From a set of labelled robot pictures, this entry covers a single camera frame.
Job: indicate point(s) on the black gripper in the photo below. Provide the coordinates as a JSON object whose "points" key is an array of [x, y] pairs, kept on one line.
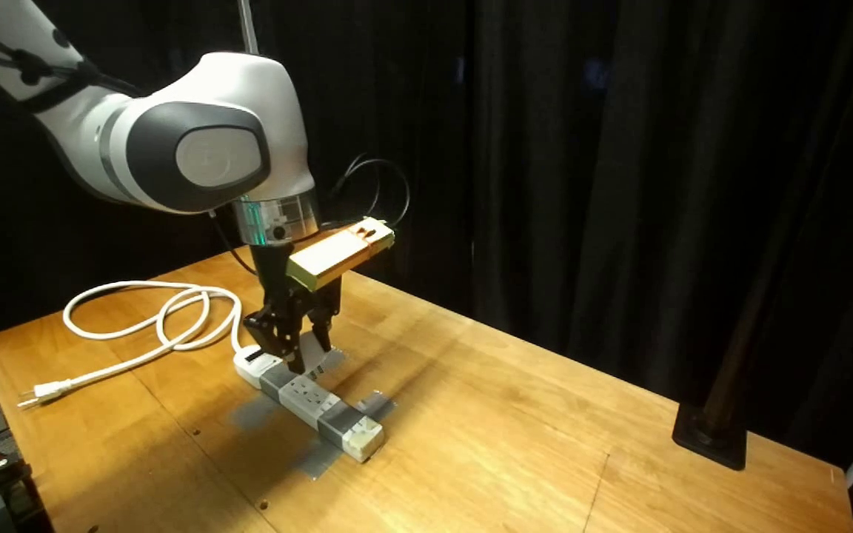
{"points": [[271, 277]]}

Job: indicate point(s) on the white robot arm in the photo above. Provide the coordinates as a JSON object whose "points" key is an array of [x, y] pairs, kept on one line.
{"points": [[208, 148]]}

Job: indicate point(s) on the white power strip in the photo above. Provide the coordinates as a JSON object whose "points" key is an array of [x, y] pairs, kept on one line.
{"points": [[341, 419]]}

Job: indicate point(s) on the silver metal pole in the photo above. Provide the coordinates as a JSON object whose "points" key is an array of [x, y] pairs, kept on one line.
{"points": [[248, 24]]}

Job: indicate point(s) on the black curtain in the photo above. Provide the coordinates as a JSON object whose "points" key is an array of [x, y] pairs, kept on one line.
{"points": [[594, 148]]}

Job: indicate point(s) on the black pole with base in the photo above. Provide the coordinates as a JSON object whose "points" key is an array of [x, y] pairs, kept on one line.
{"points": [[710, 432]]}

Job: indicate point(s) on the grey duct tape strip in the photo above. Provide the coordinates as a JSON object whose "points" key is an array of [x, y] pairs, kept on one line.
{"points": [[328, 357], [313, 462]]}

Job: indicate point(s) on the orange green wrist camera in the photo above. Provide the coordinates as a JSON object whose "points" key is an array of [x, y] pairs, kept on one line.
{"points": [[339, 256]]}

